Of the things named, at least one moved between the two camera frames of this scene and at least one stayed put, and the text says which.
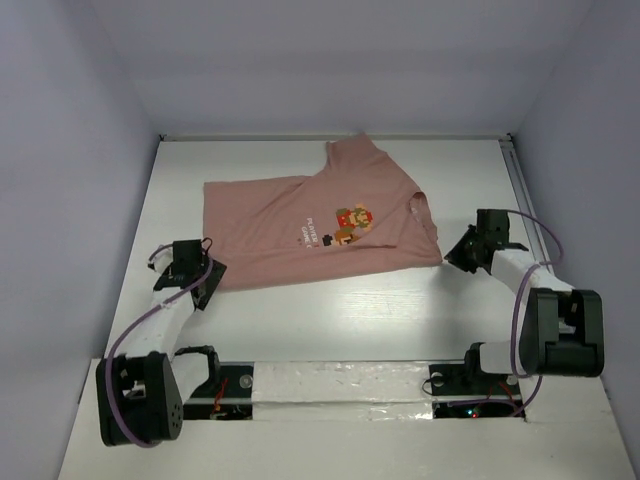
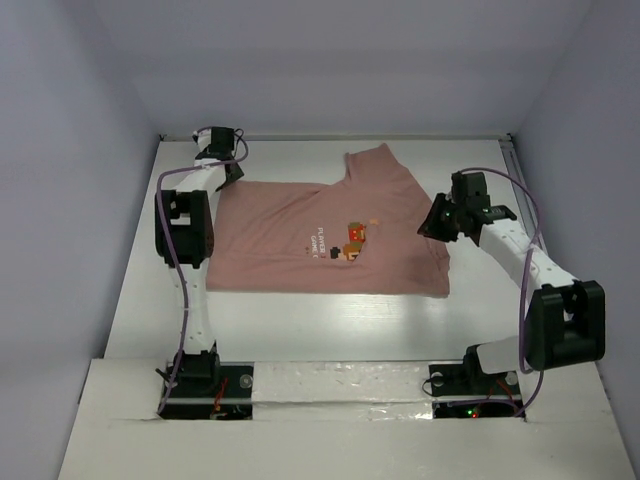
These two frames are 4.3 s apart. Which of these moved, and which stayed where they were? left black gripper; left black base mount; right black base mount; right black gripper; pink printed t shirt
Moved: left black gripper; pink printed t shirt; right black gripper
Stayed: left black base mount; right black base mount
